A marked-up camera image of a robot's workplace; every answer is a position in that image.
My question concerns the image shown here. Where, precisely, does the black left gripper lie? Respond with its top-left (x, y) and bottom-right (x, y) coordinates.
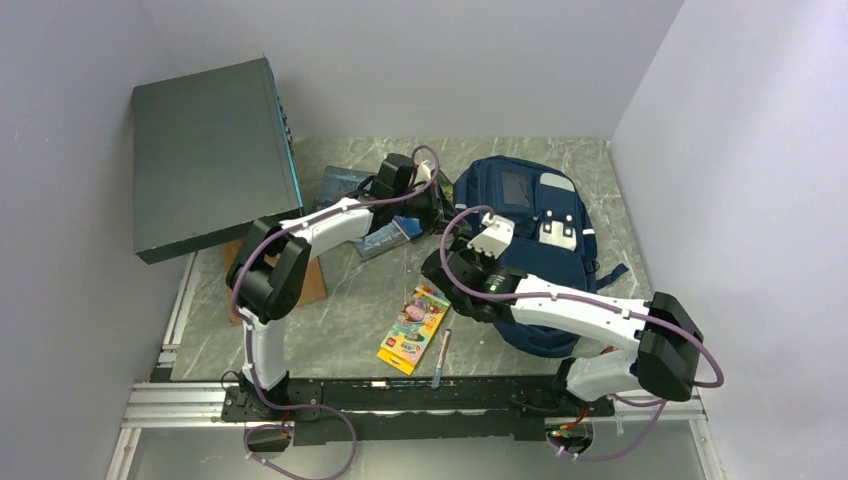
top-left (393, 180), bottom-right (469, 237)

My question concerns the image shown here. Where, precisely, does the Animal Farm book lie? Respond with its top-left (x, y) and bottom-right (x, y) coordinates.
top-left (352, 174), bottom-right (454, 260)

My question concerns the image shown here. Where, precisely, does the navy blue student backpack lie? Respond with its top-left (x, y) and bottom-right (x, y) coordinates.
top-left (452, 155), bottom-right (631, 360)

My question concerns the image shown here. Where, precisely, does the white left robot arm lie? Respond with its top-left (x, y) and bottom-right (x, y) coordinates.
top-left (226, 153), bottom-right (443, 420)

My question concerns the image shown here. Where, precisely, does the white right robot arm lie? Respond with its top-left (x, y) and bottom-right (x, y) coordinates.
top-left (421, 247), bottom-right (705, 415)

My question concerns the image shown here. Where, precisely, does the Nineteen Eighty-Four book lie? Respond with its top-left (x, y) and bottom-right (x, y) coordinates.
top-left (313, 166), bottom-right (374, 211)

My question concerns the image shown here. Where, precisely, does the yellow crayon box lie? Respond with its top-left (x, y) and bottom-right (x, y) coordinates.
top-left (377, 284), bottom-right (451, 375)

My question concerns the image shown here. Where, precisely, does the blue pen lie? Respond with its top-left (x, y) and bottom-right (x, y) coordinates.
top-left (431, 329), bottom-right (452, 389)

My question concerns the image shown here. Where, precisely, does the wooden board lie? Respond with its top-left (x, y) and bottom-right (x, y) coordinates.
top-left (230, 237), bottom-right (327, 325)

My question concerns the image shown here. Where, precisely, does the dark grey metal equipment box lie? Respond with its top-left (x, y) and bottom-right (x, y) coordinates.
top-left (131, 57), bottom-right (305, 265)

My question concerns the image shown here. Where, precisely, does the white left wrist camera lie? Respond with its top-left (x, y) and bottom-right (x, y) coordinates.
top-left (410, 161), bottom-right (435, 190)

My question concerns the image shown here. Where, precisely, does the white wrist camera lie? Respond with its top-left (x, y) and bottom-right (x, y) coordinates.
top-left (468, 213), bottom-right (515, 259)
top-left (410, 161), bottom-right (435, 190)

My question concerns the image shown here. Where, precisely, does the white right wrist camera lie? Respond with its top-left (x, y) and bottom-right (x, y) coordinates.
top-left (468, 213), bottom-right (515, 259)

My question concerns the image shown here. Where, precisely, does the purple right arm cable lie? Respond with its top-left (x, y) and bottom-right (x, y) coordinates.
top-left (439, 205), bottom-right (725, 463)

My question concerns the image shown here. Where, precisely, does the aluminium frame rail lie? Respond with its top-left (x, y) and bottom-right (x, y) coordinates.
top-left (108, 251), bottom-right (726, 479)

